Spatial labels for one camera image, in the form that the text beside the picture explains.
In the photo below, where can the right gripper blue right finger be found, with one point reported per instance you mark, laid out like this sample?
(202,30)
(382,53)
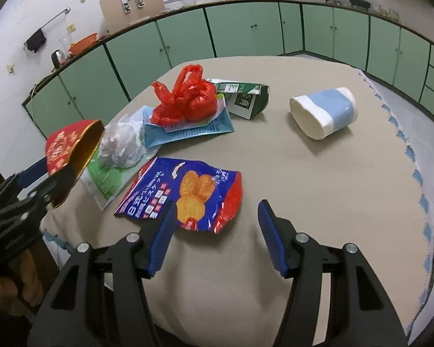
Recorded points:
(272,237)

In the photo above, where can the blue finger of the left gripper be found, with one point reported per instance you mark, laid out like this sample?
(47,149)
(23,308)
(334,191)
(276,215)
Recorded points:
(54,187)
(32,173)

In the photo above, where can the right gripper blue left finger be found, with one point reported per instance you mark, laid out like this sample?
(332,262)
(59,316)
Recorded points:
(158,238)

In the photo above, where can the blue snack chip bag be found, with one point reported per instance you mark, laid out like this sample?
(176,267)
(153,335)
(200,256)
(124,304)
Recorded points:
(206,198)

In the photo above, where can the white tissue paper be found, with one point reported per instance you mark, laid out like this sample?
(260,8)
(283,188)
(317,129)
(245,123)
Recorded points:
(121,145)

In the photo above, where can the blue and white paper cup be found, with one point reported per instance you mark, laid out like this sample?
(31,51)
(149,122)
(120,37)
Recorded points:
(323,113)

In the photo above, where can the green milk carton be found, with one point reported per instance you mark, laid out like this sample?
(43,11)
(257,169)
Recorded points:
(244,99)

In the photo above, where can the red plastic bag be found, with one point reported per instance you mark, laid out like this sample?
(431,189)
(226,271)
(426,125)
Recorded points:
(192,99)

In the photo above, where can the green lower kitchen cabinets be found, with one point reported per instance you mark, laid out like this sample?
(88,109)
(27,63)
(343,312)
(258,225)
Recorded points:
(110,73)

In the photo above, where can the left hand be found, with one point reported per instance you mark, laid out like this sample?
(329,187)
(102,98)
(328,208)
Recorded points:
(25,281)

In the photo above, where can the steel electric kettle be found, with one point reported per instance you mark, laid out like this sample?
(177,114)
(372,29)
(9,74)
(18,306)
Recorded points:
(58,58)

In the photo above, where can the dark hanging towel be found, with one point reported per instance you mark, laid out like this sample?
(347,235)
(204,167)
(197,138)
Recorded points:
(36,41)

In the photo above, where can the orange plastic basin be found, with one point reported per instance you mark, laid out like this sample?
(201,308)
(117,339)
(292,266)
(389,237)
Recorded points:
(83,44)

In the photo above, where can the chrome towel bar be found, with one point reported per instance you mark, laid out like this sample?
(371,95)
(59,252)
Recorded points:
(63,12)

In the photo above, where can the cardboard box with dispenser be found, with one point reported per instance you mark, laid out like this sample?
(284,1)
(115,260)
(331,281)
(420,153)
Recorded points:
(121,14)

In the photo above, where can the black wok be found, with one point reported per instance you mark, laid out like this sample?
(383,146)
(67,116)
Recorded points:
(360,4)

